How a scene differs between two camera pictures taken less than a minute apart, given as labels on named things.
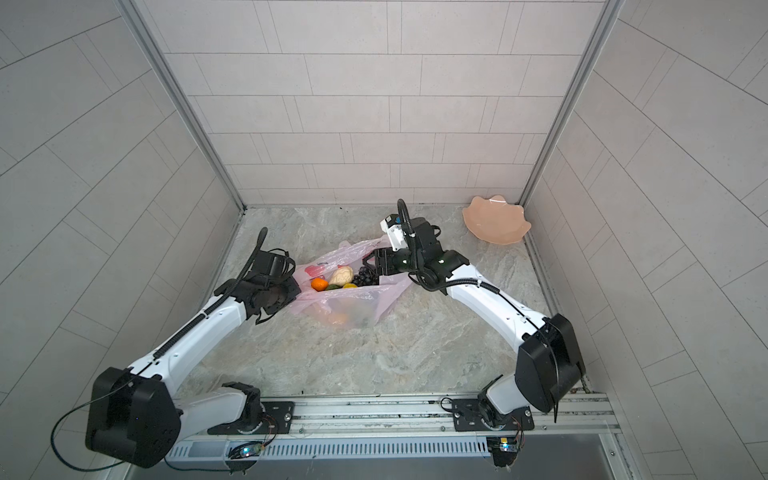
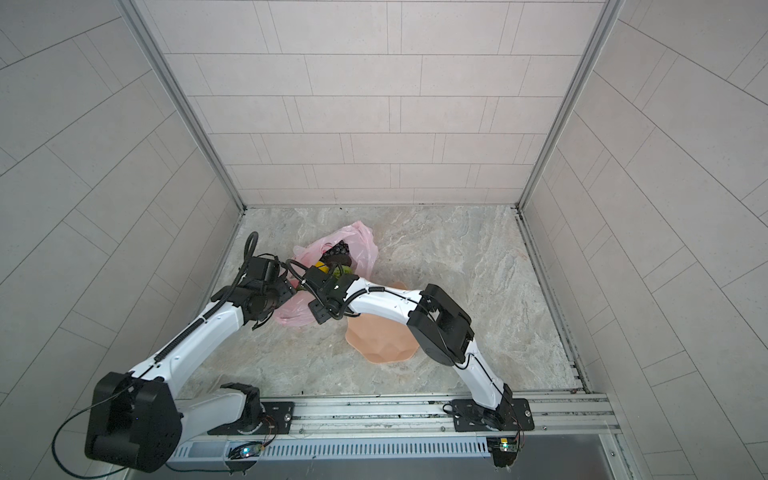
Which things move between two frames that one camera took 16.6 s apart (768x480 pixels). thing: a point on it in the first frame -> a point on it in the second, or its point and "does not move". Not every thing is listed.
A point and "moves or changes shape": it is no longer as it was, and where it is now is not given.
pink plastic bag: (350, 307) moves or changes shape
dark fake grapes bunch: (367, 276) -> (337, 255)
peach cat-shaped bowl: (495, 220) -> (379, 338)
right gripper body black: (397, 262) -> (321, 308)
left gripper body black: (282, 293) does not move
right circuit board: (504, 449) does not move
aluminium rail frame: (426, 418) does not move
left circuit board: (246, 449) does not move
